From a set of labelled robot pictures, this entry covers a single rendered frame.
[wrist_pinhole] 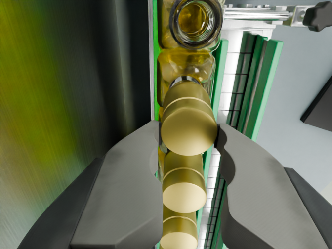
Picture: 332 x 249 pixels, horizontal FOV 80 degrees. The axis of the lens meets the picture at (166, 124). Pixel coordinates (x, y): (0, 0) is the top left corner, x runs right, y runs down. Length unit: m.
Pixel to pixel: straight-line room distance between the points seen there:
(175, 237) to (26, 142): 0.14
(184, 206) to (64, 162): 0.13
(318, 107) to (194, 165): 0.52
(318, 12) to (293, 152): 0.50
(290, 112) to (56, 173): 0.58
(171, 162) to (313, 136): 0.60
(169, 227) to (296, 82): 0.51
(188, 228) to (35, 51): 0.19
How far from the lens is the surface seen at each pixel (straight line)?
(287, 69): 0.59
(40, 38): 0.21
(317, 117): 0.67
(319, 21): 0.30
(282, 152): 0.72
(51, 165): 0.22
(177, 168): 0.16
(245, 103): 0.41
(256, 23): 0.40
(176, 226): 0.19
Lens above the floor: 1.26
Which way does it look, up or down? 60 degrees down
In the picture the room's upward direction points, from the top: 173 degrees counter-clockwise
